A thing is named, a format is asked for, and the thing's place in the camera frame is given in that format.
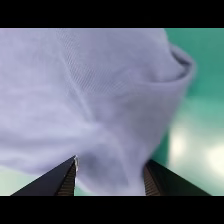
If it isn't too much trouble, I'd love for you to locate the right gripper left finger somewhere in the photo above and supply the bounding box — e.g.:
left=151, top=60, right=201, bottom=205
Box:
left=10, top=155, right=80, bottom=197

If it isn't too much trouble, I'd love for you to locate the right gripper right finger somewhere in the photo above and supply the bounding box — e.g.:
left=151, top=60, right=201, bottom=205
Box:
left=143, top=159, right=212, bottom=197

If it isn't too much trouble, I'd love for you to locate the pale grey shirt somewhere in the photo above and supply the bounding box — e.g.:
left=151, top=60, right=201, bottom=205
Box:
left=0, top=27, right=197, bottom=197

